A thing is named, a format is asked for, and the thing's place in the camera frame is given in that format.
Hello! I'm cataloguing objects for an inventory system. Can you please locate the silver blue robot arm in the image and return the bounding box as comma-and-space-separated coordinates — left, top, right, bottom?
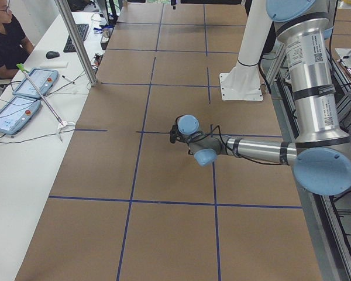
170, 1, 351, 196

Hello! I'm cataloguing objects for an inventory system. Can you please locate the long silver grabber stick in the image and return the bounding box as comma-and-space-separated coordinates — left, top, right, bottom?
16, 63, 76, 142

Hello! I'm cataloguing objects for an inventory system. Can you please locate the black marker pen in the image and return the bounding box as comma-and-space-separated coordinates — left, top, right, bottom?
61, 75, 75, 84

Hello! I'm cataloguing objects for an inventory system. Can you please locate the upper blue teach pendant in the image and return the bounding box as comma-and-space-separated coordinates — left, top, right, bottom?
13, 68, 59, 99

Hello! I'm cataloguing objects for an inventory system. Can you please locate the blue teach pendant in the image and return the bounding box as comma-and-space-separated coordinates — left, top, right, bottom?
13, 68, 59, 99
0, 95, 41, 135

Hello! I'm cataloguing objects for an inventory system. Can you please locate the black computer keyboard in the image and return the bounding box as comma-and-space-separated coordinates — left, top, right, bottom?
63, 23, 90, 53

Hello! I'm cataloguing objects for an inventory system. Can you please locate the black computer mouse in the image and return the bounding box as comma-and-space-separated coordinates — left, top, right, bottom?
46, 51, 60, 59

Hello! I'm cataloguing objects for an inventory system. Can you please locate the lower blue teach pendant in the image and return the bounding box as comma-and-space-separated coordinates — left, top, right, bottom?
0, 95, 41, 135

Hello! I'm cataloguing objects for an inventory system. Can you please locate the seated person in black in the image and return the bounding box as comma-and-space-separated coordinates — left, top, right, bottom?
0, 1, 35, 79

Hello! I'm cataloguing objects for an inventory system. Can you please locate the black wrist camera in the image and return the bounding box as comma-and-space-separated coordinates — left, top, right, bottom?
169, 124, 183, 144

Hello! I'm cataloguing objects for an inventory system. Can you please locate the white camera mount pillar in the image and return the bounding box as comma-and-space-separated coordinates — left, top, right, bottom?
219, 0, 273, 101

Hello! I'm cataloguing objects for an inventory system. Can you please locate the aluminium frame post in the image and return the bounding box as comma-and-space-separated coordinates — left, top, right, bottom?
55, 0, 98, 87

